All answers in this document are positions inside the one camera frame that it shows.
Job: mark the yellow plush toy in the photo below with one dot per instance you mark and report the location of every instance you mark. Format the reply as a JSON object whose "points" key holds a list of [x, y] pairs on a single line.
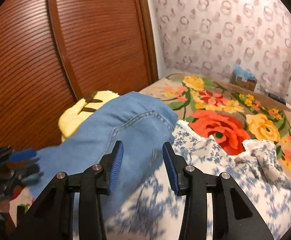
{"points": [[73, 117]]}

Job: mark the white blue floral bedsheet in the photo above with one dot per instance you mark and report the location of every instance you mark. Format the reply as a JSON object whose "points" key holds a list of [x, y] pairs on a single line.
{"points": [[235, 192]]}

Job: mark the blue plastic bag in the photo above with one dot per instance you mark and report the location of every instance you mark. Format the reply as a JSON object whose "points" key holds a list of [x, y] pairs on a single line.
{"points": [[244, 72]]}

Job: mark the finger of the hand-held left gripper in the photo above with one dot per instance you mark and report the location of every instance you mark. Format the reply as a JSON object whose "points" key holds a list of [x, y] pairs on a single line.
{"points": [[24, 155], [29, 175]]}

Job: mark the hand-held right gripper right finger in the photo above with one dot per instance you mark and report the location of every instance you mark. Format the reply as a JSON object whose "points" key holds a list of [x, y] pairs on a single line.
{"points": [[171, 167]]}

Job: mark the colourful floral blanket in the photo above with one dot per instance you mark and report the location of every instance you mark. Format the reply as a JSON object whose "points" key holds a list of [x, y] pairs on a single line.
{"points": [[220, 110]]}

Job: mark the small cardboard box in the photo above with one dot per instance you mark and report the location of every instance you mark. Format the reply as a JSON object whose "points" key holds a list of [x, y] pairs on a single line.
{"points": [[244, 82]]}

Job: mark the blue denim pants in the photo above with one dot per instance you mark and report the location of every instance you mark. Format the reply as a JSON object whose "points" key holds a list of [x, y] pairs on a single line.
{"points": [[125, 135]]}

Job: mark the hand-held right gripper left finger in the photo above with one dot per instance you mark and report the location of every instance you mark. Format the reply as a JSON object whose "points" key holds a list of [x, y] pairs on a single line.
{"points": [[115, 167]]}

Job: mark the dark flat object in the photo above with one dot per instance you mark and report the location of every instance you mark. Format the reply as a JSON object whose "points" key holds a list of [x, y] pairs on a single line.
{"points": [[276, 97]]}

